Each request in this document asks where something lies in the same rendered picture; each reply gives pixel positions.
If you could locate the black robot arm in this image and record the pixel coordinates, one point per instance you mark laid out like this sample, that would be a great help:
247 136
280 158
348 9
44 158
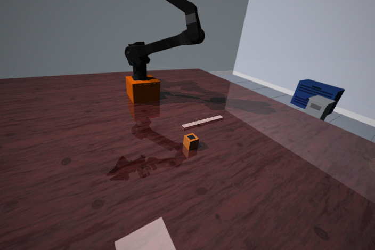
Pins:
137 53

